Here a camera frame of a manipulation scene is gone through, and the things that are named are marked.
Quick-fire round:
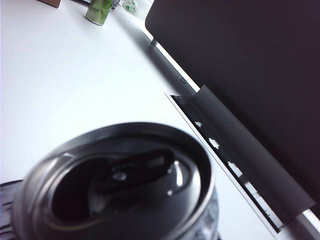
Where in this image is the grey cable tray flap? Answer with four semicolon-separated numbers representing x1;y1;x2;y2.
186;84;316;226

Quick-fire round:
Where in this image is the grey desk partition panel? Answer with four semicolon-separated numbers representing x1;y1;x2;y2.
144;0;320;218

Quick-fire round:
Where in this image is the brown cardboard box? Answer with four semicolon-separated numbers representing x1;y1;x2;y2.
36;0;62;9

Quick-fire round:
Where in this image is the silver metal drink can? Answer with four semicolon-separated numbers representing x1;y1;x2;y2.
12;121;221;240

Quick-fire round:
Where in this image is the white green packet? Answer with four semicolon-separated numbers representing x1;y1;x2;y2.
119;0;138;13

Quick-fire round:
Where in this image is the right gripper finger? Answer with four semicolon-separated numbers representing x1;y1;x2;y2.
0;179;26;240

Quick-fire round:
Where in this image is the green drink can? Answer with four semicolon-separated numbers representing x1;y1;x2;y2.
85;0;113;27

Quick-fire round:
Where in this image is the white framed cable tray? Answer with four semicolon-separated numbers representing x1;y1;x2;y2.
163;91;286;235

